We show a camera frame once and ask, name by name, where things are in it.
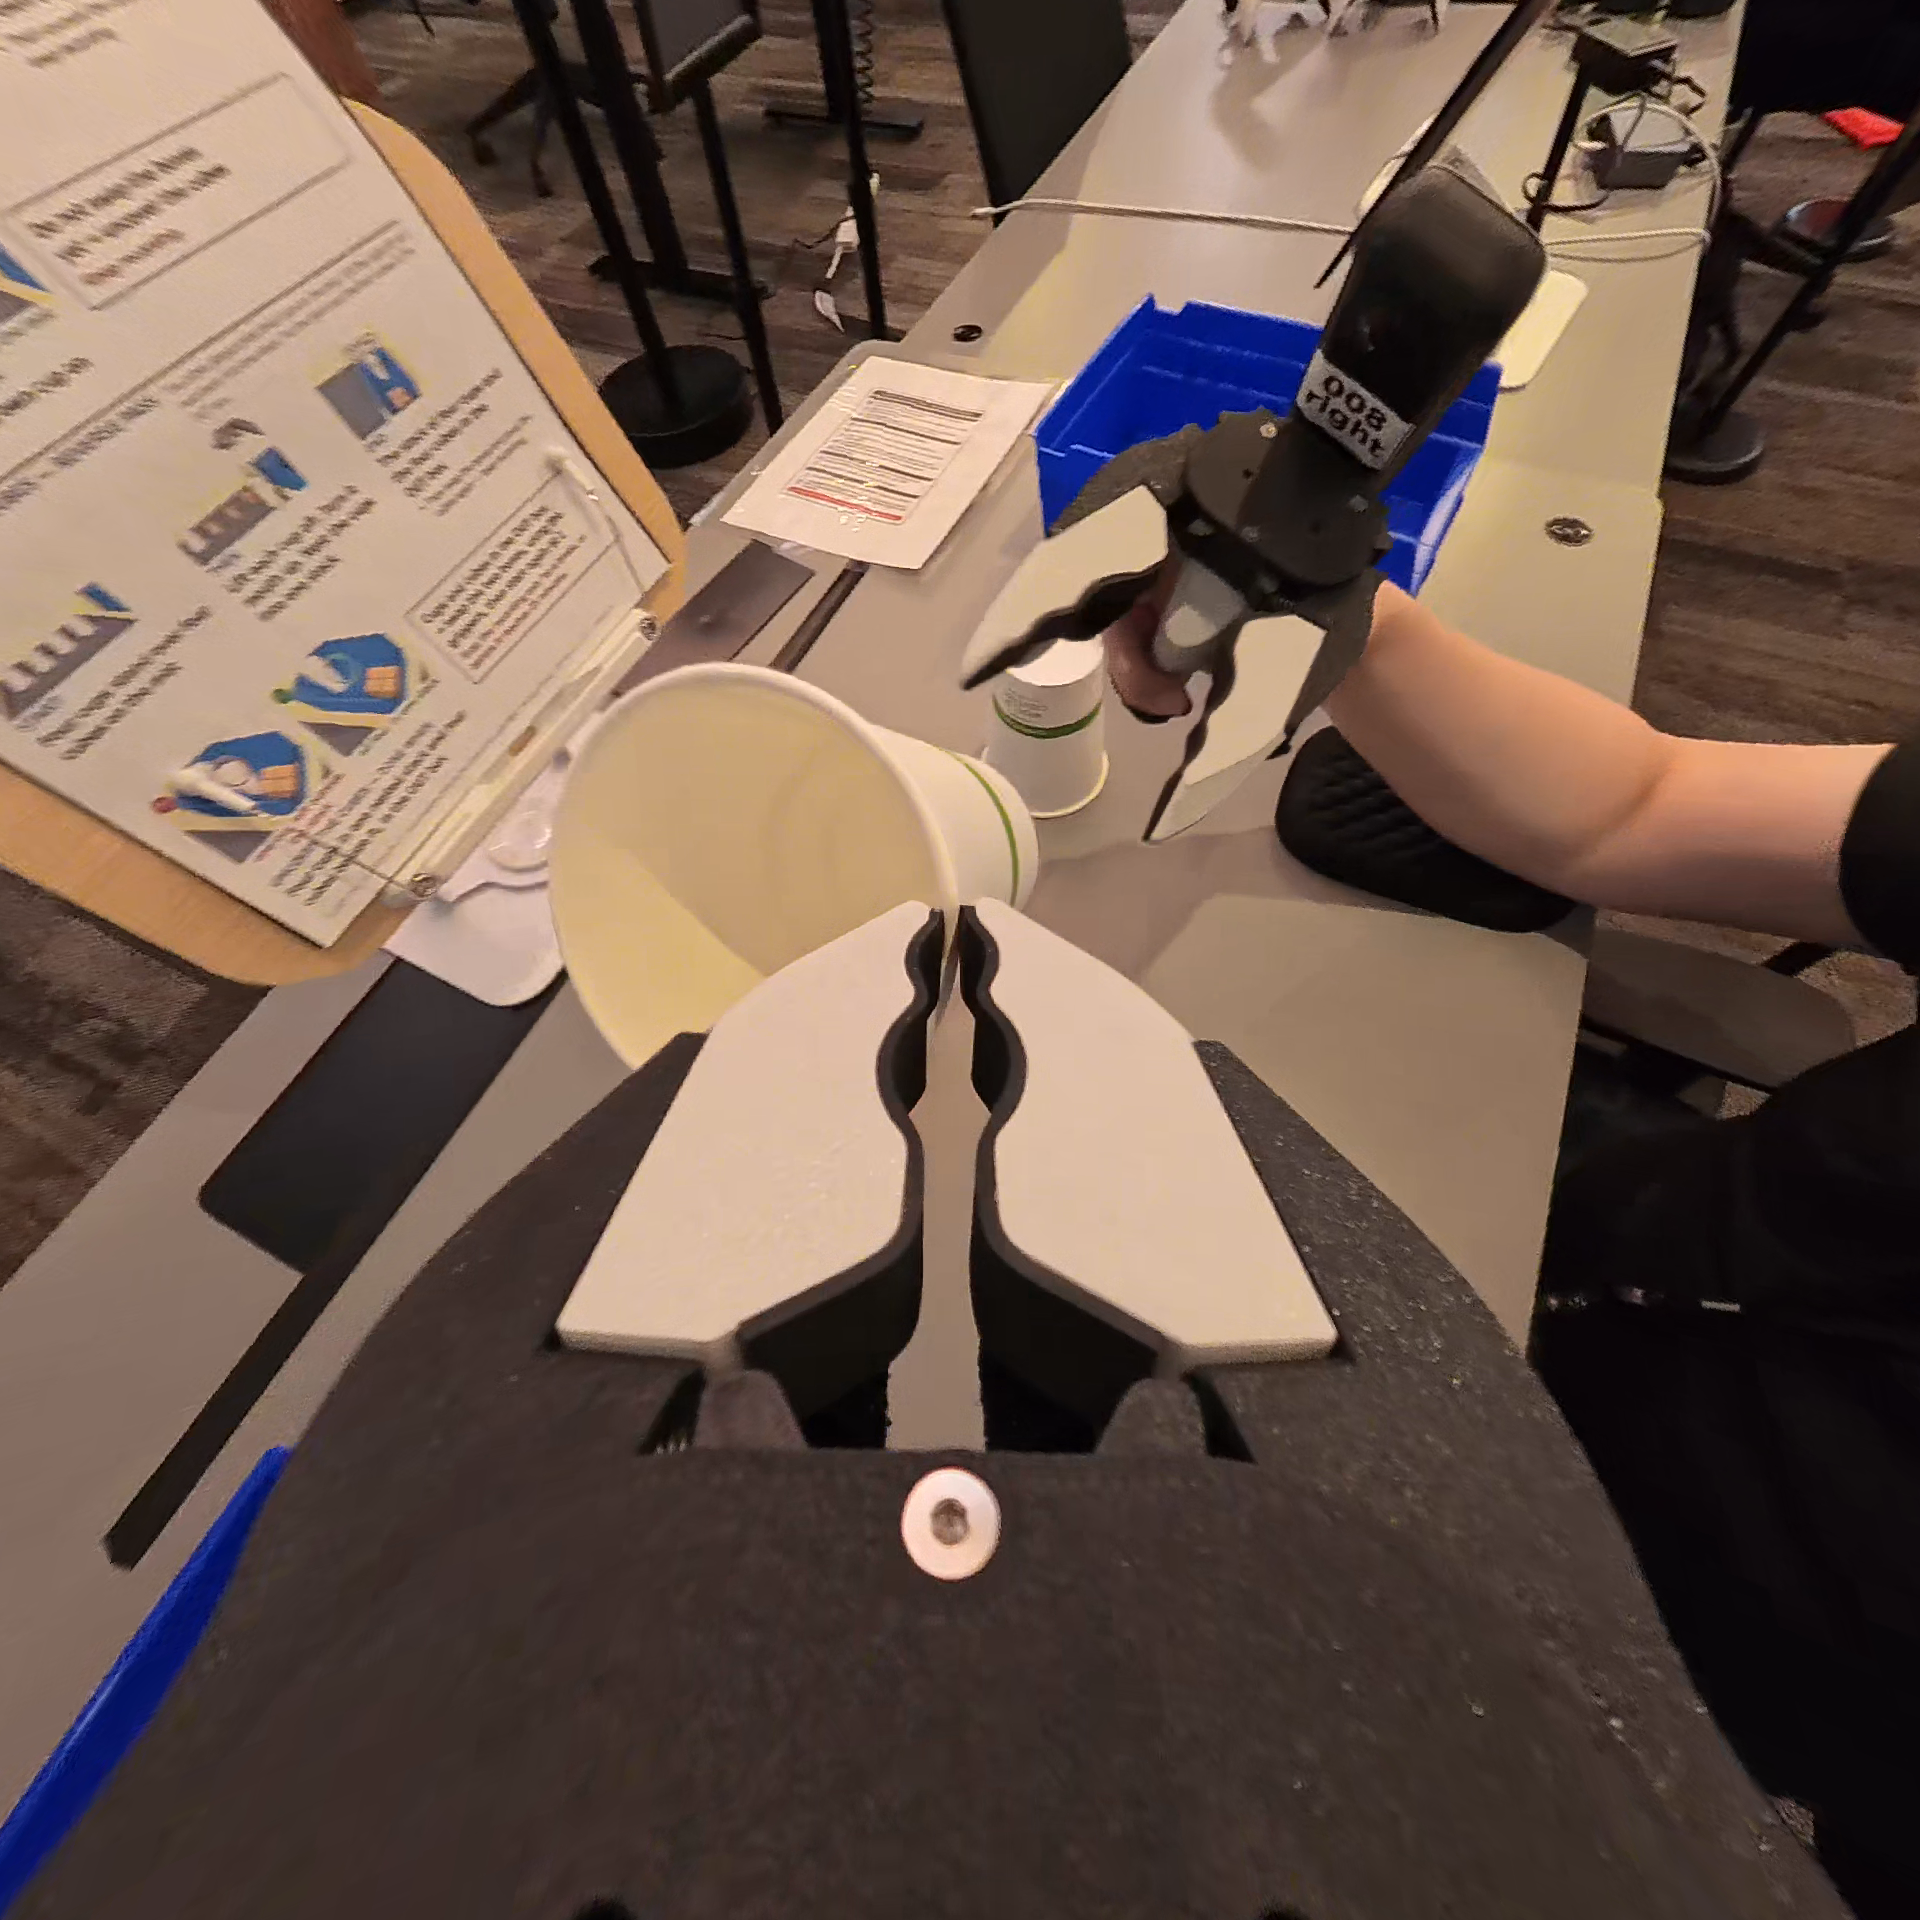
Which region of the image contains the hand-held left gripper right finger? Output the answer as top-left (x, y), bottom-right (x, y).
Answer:
top-left (958, 895), bottom-right (1340, 1373)

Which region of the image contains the dark panel on black stand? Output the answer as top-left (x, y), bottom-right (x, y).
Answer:
top-left (630, 0), bottom-right (783, 437)

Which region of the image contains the black metal stand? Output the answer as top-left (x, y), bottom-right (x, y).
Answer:
top-left (1661, 88), bottom-right (1920, 485)

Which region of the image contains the white paper sheet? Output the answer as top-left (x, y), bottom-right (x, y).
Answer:
top-left (1499, 270), bottom-right (1589, 389)

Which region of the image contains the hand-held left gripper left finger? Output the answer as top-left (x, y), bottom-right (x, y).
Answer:
top-left (556, 900), bottom-right (950, 1368)

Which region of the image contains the black flat strip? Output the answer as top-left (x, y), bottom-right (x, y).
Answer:
top-left (661, 540), bottom-right (819, 669)

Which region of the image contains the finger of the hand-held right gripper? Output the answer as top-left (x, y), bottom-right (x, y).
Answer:
top-left (958, 491), bottom-right (1182, 697)
top-left (1142, 607), bottom-right (1327, 846)

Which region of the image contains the black office chair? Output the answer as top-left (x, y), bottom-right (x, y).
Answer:
top-left (1575, 931), bottom-right (1862, 1113)

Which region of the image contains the blue plastic bin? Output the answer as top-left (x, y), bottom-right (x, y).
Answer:
top-left (1035, 297), bottom-right (1502, 598)
top-left (0, 1446), bottom-right (294, 1863)

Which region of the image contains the wooden desk with black legs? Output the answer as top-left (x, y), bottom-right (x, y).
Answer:
top-left (766, 0), bottom-right (924, 144)

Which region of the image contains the person's right hand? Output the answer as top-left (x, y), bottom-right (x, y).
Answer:
top-left (1107, 592), bottom-right (1204, 721)

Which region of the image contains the white paper cup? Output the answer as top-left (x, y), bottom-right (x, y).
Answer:
top-left (984, 637), bottom-right (1113, 817)
top-left (545, 663), bottom-right (1040, 1070)

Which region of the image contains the black wrist rest pad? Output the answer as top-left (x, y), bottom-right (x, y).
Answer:
top-left (1275, 727), bottom-right (1577, 934)

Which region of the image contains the printed instruction sheet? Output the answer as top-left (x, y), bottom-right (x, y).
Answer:
top-left (0, 0), bottom-right (670, 950)

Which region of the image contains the paper sheet in plastic sleeve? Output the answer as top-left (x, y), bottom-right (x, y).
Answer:
top-left (723, 353), bottom-right (1057, 571)

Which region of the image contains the person's right forearm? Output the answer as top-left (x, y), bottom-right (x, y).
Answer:
top-left (1319, 575), bottom-right (1899, 947)

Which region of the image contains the black chair back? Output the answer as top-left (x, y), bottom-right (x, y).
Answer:
top-left (942, 0), bottom-right (1134, 213)

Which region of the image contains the white cable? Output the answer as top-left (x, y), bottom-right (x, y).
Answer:
top-left (972, 93), bottom-right (1723, 270)

